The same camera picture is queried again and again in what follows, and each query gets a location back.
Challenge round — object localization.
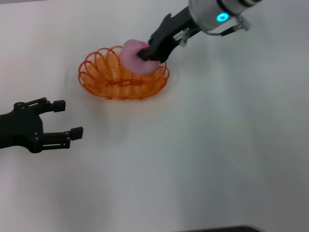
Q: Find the orange plastic woven basket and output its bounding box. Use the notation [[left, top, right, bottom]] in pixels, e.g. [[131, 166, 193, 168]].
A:
[[78, 45, 170, 101]]

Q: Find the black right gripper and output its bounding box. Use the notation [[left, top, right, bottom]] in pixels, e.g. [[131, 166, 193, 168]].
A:
[[137, 7, 201, 63]]

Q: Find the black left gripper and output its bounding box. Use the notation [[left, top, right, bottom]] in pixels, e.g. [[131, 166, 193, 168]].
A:
[[0, 97, 84, 154]]

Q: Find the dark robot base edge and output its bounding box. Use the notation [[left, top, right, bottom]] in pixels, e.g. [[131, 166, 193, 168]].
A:
[[183, 225, 264, 232]]

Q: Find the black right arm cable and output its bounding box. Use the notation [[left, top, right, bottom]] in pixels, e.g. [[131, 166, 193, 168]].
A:
[[217, 16, 252, 37]]

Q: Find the pink peach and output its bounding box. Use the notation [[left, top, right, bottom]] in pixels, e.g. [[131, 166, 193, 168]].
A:
[[120, 39, 160, 75]]

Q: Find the silver angled gripper plug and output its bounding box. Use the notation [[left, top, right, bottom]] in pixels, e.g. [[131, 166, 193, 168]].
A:
[[176, 28, 191, 46]]

